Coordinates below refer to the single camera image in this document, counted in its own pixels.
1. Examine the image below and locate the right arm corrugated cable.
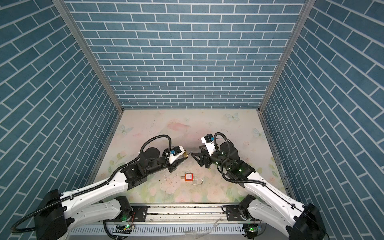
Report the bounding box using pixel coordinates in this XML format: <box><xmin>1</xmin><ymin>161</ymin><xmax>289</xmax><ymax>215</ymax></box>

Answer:
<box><xmin>213</xmin><ymin>131</ymin><xmax>331</xmax><ymax>240</ymax></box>

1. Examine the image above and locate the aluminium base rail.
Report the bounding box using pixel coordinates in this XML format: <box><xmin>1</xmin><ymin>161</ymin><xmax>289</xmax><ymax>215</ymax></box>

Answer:
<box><xmin>61</xmin><ymin>204</ymin><xmax>271</xmax><ymax>240</ymax></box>

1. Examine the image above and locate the right corner aluminium post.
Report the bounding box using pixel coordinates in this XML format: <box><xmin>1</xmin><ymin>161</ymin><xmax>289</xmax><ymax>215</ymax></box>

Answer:
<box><xmin>259</xmin><ymin>0</ymin><xmax>316</xmax><ymax>114</ymax></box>

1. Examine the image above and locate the controller board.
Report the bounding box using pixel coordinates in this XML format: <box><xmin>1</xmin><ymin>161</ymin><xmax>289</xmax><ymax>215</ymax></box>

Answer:
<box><xmin>113</xmin><ymin>225</ymin><xmax>133</xmax><ymax>235</ymax></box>
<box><xmin>242</xmin><ymin>224</ymin><xmax>262</xmax><ymax>240</ymax></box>

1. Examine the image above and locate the red padlock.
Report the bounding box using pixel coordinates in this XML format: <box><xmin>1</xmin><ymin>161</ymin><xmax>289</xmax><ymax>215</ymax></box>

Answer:
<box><xmin>181</xmin><ymin>173</ymin><xmax>204</xmax><ymax>185</ymax></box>

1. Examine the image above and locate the left controller board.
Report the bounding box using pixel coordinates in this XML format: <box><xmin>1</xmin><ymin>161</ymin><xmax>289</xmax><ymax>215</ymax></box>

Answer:
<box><xmin>113</xmin><ymin>225</ymin><xmax>133</xmax><ymax>235</ymax></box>

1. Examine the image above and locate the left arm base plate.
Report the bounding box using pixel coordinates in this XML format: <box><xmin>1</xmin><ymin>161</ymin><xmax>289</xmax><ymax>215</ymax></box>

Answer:
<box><xmin>106</xmin><ymin>206</ymin><xmax>148</xmax><ymax>223</ymax></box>

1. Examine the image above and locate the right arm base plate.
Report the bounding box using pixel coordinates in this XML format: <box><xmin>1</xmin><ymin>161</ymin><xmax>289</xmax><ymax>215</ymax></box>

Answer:
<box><xmin>222</xmin><ymin>205</ymin><xmax>260</xmax><ymax>222</ymax></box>

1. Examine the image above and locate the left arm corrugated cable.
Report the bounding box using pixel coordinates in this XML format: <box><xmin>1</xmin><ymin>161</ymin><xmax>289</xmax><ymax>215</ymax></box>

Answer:
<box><xmin>10</xmin><ymin>134</ymin><xmax>172</xmax><ymax>234</ymax></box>

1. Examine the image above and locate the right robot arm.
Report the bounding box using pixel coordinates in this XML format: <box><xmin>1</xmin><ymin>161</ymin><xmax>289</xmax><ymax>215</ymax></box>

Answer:
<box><xmin>191</xmin><ymin>143</ymin><xmax>328</xmax><ymax>240</ymax></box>

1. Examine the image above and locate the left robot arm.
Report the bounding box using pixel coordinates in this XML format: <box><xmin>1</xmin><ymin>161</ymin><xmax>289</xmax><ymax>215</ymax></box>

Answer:
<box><xmin>34</xmin><ymin>146</ymin><xmax>188</xmax><ymax>240</ymax></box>

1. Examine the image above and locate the left corner aluminium post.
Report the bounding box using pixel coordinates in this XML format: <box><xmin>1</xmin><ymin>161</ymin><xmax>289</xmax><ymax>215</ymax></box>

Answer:
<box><xmin>52</xmin><ymin>0</ymin><xmax>124</xmax><ymax>114</ymax></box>

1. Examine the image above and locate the corner aluminium post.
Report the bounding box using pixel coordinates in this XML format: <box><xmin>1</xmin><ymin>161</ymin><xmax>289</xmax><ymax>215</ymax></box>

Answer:
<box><xmin>52</xmin><ymin>0</ymin><xmax>124</xmax><ymax>114</ymax></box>
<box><xmin>259</xmin><ymin>0</ymin><xmax>316</xmax><ymax>114</ymax></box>

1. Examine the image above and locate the right controller board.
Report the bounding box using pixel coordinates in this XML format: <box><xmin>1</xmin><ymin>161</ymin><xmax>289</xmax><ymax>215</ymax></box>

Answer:
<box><xmin>242</xmin><ymin>224</ymin><xmax>262</xmax><ymax>240</ymax></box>

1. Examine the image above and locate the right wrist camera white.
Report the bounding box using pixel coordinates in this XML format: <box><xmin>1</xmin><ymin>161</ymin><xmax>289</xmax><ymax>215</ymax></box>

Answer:
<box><xmin>201</xmin><ymin>134</ymin><xmax>216</xmax><ymax>156</ymax></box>

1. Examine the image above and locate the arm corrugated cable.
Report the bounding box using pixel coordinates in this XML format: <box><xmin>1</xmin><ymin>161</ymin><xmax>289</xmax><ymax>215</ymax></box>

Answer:
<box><xmin>10</xmin><ymin>134</ymin><xmax>172</xmax><ymax>234</ymax></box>
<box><xmin>213</xmin><ymin>131</ymin><xmax>331</xmax><ymax>240</ymax></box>

